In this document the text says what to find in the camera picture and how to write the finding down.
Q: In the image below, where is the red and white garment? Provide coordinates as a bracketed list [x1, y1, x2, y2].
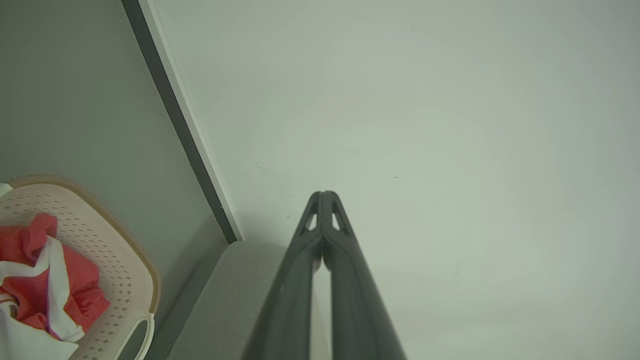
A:
[0, 182, 111, 360]

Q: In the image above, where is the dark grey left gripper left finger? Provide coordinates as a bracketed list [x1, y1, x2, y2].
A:
[242, 191, 326, 360]

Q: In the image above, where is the dark grey wall baseboard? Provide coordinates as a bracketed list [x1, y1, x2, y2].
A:
[121, 0, 245, 245]

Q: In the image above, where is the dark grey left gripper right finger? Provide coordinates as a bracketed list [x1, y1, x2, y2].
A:
[322, 190, 407, 360]

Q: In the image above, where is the beige perforated plastic laundry basket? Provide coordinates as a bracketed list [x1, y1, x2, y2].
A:
[0, 175, 162, 360]

